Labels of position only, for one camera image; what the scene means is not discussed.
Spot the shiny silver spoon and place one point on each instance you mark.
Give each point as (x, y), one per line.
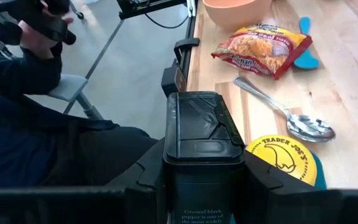
(309, 129)

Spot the person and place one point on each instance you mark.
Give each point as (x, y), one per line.
(26, 140)

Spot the roast beef ramen packet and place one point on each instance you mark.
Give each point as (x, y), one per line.
(259, 49)

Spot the yellow lid seasoning jar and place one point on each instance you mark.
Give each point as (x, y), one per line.
(278, 158)

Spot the grey chair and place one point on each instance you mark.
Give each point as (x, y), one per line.
(68, 85)

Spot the black pepper tin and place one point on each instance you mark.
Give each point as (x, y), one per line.
(204, 140)

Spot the black equipment stand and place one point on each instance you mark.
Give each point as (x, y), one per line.
(141, 7)

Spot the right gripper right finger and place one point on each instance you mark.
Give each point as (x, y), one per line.
(269, 202)

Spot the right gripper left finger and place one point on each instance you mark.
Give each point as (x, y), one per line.
(148, 193)

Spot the black handheld controller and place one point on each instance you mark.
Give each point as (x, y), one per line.
(51, 31)

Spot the person's hand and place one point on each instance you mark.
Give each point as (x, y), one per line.
(36, 40)

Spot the black table-edge camera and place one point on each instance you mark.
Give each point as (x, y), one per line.
(171, 79)

